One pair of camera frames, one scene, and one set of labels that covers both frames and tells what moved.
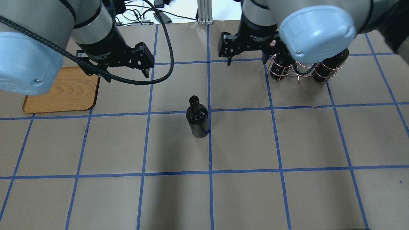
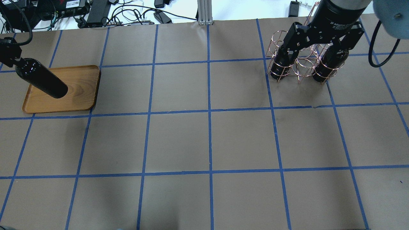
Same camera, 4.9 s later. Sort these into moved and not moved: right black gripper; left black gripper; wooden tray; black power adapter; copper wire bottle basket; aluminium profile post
Moved: left black gripper; right black gripper
Not moved: aluminium profile post; copper wire bottle basket; black power adapter; wooden tray
